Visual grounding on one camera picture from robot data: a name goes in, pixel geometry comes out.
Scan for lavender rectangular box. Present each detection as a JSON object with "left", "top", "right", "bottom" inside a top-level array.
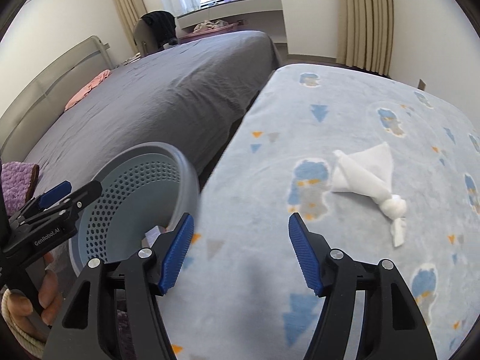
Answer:
[{"left": 142, "top": 225, "right": 168, "bottom": 248}]

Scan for grey perforated trash basket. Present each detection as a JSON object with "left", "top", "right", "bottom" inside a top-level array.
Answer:
[{"left": 68, "top": 142, "right": 199, "bottom": 275}]

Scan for person's left hand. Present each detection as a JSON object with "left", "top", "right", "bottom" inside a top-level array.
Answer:
[{"left": 5, "top": 252, "right": 65, "bottom": 327}]

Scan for purple knitted sleeve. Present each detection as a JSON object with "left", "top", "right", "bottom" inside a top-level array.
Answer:
[{"left": 1, "top": 162, "right": 40, "bottom": 217}]

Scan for beige headboard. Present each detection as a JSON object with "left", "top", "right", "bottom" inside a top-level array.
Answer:
[{"left": 1, "top": 36, "right": 115, "bottom": 163}]

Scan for pink cloth on bed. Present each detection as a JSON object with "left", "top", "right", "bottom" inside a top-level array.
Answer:
[{"left": 64, "top": 69, "right": 112, "bottom": 111}]

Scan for light blue patterned blanket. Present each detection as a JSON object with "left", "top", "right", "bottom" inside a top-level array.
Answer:
[{"left": 159, "top": 64, "right": 479, "bottom": 359}]

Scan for grey bed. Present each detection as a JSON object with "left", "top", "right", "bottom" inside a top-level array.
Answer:
[{"left": 27, "top": 31, "right": 280, "bottom": 194}]

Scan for knotted white tissue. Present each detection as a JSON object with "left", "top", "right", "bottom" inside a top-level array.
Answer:
[{"left": 331, "top": 142, "right": 408, "bottom": 248}]

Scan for chair with black garment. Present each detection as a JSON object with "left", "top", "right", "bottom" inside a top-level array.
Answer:
[{"left": 133, "top": 10, "right": 179, "bottom": 57}]

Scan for pink clothes on sill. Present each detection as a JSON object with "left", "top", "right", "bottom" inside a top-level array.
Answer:
[{"left": 193, "top": 19, "right": 239, "bottom": 34}]

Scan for right beige curtain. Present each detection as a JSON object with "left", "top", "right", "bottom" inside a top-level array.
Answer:
[{"left": 336, "top": 0, "right": 394, "bottom": 77}]

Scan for wall socket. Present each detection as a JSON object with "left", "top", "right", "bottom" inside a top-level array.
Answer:
[{"left": 417, "top": 79, "right": 426, "bottom": 90}]

